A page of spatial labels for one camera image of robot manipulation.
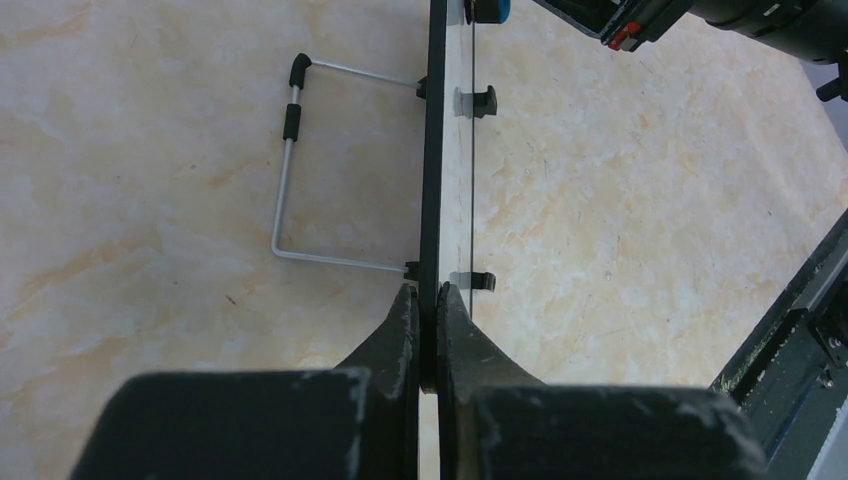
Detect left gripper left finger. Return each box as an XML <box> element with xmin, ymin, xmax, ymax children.
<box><xmin>71</xmin><ymin>284</ymin><xmax>419</xmax><ymax>479</ymax></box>

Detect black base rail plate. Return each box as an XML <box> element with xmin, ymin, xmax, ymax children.
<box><xmin>711</xmin><ymin>215</ymin><xmax>847</xmax><ymax>479</ymax></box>

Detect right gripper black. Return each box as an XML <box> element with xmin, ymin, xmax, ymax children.
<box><xmin>539</xmin><ymin>0</ymin><xmax>847</xmax><ymax>65</ymax></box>

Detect white whiteboard black frame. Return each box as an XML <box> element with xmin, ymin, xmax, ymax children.
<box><xmin>270</xmin><ymin>0</ymin><xmax>498</xmax><ymax>395</ymax></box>

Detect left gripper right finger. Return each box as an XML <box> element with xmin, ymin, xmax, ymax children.
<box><xmin>437</xmin><ymin>283</ymin><xmax>767</xmax><ymax>479</ymax></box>

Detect blue black whiteboard eraser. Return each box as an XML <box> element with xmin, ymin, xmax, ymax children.
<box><xmin>464</xmin><ymin>0</ymin><xmax>511</xmax><ymax>25</ymax></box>

